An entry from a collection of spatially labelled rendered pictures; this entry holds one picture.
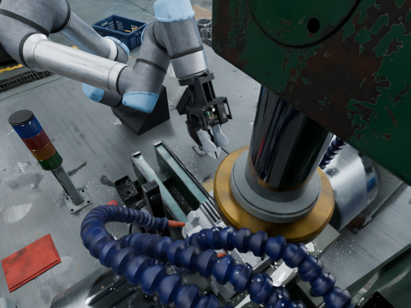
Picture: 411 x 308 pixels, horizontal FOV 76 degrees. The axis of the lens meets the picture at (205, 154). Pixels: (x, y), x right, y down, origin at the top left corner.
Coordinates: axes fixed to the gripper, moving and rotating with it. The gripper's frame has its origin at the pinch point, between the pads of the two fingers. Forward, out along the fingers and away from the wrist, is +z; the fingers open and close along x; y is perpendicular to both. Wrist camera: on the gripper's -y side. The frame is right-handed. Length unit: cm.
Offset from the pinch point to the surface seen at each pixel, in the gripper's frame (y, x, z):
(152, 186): 9.3, -19.2, -4.5
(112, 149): -65, -15, 5
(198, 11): -268, 177, -61
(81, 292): 8.9, -38.4, 7.4
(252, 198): 29.6, -11.5, -5.2
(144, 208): -9.2, -20.0, 8.9
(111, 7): -441, 124, -120
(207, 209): 4.4, -8.6, 10.3
